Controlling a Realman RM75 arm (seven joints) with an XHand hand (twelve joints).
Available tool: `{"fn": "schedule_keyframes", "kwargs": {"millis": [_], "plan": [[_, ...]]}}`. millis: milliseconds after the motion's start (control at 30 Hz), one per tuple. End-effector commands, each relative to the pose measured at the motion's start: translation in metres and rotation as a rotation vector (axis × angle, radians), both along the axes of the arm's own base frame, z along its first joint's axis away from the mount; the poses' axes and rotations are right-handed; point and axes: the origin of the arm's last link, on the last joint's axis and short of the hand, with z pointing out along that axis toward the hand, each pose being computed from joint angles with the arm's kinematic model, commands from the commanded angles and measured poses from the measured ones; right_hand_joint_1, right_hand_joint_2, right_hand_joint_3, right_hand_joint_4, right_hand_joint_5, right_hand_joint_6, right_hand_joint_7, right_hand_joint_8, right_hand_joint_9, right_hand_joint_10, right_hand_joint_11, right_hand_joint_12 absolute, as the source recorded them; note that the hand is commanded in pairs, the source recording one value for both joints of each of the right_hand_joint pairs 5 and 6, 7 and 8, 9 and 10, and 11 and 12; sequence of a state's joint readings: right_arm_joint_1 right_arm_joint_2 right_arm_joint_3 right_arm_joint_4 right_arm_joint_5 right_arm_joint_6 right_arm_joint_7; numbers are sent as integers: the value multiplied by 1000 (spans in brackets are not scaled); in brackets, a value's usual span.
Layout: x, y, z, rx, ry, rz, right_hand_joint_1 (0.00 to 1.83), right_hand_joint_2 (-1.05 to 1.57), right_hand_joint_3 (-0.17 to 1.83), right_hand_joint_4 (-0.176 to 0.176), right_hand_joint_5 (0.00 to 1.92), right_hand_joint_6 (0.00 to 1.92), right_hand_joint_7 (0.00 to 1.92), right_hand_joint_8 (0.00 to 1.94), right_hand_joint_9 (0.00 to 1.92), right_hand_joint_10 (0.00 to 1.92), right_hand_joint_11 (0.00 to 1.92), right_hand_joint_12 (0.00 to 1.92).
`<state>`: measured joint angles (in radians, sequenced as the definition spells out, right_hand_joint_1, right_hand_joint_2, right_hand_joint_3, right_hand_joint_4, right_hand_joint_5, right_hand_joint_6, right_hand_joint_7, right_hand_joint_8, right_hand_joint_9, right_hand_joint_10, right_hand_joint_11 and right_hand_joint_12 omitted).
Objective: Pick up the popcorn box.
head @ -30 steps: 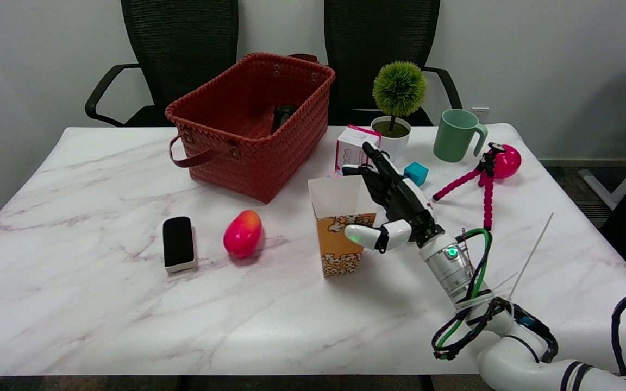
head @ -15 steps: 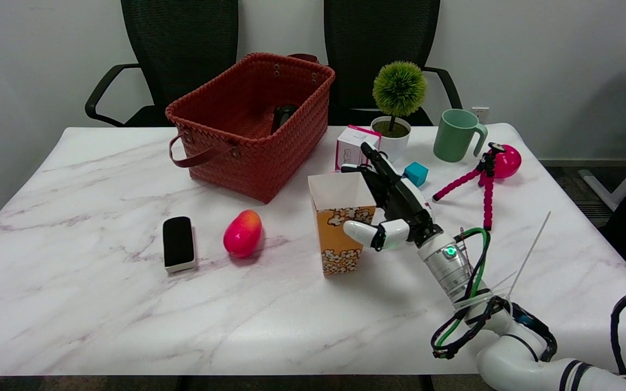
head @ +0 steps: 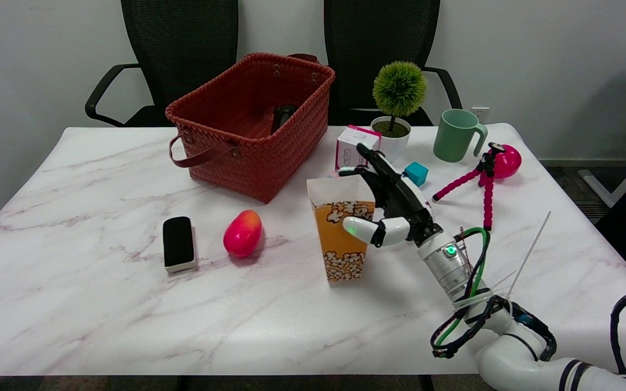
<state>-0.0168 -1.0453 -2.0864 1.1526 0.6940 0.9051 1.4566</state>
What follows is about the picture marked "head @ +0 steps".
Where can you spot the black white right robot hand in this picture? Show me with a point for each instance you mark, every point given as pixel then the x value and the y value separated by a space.
pixel 400 203

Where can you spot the yellow white popcorn box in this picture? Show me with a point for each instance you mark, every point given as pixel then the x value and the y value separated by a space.
pixel 340 255

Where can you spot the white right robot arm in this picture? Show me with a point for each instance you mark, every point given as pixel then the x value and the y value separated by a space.
pixel 514 364

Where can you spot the pink white carton box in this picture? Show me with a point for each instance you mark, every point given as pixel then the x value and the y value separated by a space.
pixel 348 149

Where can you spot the teal cube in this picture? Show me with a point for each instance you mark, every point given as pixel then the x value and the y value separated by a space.
pixel 417 174

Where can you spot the green mug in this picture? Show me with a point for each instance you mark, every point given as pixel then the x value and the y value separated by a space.
pixel 454 136

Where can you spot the pink flexible mini tripod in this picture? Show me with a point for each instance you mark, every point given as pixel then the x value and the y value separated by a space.
pixel 488 195

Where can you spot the green ball plant white pot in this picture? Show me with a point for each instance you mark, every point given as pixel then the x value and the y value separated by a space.
pixel 399 89

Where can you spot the pink ball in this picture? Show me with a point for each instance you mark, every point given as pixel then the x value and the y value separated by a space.
pixel 509 162

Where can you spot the black object inside basket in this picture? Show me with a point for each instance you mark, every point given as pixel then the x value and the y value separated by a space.
pixel 283 117

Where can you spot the red woven basket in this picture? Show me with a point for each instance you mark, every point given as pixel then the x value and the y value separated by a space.
pixel 253 157

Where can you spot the red yellow toy mango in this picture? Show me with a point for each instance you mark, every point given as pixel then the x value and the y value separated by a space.
pixel 242 234

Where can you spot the black mesh office chair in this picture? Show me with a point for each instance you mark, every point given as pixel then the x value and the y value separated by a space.
pixel 378 32
pixel 182 43

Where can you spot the black whiteboard eraser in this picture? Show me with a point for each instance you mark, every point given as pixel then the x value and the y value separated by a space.
pixel 178 241

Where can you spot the white wall outlet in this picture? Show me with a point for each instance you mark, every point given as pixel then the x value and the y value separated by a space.
pixel 480 112

